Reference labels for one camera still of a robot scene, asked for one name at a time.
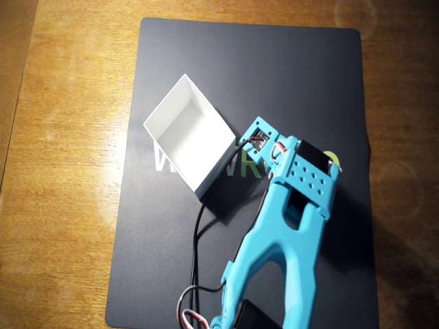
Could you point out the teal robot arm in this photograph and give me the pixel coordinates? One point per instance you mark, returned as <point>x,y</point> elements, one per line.
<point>274,240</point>

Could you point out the white open box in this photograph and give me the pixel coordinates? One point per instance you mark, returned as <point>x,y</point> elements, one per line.
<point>192,137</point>

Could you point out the black mat with logo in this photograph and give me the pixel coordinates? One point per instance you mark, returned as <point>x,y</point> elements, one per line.
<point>274,68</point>

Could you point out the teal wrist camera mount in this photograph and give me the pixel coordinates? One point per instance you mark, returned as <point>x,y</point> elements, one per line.
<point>255,128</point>

